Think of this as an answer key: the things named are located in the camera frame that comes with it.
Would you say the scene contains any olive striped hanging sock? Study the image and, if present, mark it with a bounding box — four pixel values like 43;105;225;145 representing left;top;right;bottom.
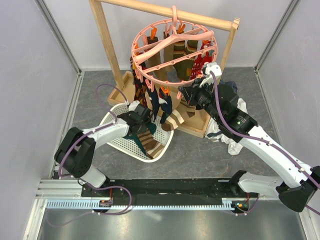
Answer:
173;40;198;81

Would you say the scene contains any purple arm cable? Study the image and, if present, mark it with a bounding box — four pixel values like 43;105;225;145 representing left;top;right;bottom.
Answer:
46;84;133;227
209;71;320;216

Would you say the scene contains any pink round clip hanger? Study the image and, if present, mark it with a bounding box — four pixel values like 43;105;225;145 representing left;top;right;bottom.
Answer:
131;6;218;91

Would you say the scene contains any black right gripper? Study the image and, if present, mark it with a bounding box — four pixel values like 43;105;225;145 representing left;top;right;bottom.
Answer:
180;76;223;123

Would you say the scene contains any beige ribbed hanging sock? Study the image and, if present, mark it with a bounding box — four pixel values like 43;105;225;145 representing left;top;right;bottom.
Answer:
147;31;174;82

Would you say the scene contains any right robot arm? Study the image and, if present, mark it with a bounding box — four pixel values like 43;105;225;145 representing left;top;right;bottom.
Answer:
178;79;320;213

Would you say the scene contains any white perforated plastic basket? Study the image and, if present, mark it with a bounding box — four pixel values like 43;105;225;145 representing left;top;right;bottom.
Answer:
99;103;174;163

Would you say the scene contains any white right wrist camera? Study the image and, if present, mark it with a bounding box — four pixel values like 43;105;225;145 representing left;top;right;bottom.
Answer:
200;62;222;87

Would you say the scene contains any grey cable duct strip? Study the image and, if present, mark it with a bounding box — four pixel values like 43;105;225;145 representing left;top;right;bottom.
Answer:
46;198;248;211

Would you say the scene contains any brown striped sock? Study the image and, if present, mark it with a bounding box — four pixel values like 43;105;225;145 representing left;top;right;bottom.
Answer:
137;130;165;159
161;99;196;132

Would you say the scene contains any blue grey sock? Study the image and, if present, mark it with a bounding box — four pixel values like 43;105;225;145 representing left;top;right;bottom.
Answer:
220;80;238;93

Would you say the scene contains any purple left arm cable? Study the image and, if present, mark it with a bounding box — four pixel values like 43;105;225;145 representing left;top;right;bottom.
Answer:
46;84;133;227

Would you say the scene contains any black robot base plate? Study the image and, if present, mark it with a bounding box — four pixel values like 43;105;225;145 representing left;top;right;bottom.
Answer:
81;169;261;207

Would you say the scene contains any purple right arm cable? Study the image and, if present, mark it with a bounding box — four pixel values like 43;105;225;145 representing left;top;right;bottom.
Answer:
209;71;320;216

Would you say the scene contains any white cloth pile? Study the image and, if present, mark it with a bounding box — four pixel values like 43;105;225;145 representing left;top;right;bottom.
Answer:
203;97;250;156

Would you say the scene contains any green christmas sock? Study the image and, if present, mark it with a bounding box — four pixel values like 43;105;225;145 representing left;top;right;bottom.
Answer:
124;134;143;148

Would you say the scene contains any navy blue sock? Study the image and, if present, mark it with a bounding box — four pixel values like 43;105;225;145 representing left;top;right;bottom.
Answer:
146;86;160;121
158;93;173;124

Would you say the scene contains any black red argyle sock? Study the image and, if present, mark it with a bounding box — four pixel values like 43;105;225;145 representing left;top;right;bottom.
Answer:
129;57;148;107

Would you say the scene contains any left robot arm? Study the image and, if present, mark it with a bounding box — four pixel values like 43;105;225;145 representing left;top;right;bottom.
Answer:
54;101;152;197

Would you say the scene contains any red christmas hanging sock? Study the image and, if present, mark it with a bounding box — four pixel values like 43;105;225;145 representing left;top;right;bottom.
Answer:
190;49;216;80

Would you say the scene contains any wooden drying rack frame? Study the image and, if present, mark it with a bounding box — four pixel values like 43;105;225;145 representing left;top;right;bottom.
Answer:
90;0;240;138

